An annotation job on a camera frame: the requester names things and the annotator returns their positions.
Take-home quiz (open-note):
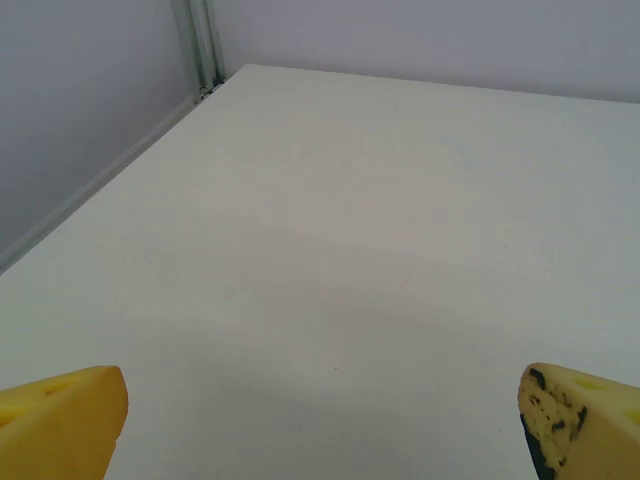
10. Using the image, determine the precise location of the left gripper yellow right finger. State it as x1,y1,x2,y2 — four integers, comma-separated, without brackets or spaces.
517,362,640,480

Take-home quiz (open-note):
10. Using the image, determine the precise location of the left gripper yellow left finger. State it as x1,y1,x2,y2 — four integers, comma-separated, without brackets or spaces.
0,365,129,480

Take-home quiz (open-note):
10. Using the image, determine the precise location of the aluminium side rail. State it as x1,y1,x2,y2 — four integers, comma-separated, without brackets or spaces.
0,93,204,276

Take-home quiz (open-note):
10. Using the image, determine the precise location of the aluminium frame post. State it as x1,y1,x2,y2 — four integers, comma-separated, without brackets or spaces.
168,0,227,104

